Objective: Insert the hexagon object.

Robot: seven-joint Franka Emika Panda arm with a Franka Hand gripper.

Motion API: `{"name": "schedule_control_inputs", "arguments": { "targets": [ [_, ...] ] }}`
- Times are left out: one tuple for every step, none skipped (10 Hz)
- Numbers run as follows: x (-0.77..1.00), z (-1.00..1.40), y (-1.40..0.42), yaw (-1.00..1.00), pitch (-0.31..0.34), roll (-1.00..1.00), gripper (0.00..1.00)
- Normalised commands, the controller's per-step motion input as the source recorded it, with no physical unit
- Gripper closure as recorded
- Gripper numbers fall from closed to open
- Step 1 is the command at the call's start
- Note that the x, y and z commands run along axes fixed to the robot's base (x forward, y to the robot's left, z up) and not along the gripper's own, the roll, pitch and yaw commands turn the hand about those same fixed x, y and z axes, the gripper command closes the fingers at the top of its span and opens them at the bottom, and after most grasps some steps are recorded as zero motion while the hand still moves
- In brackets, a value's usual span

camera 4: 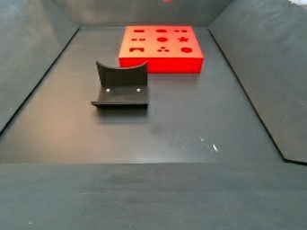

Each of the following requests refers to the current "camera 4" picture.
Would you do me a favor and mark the red shape sorter block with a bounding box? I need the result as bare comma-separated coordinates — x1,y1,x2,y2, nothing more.
119,25,205,74

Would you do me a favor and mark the black curved holder stand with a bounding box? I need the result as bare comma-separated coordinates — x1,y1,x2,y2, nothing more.
91,62,148,107

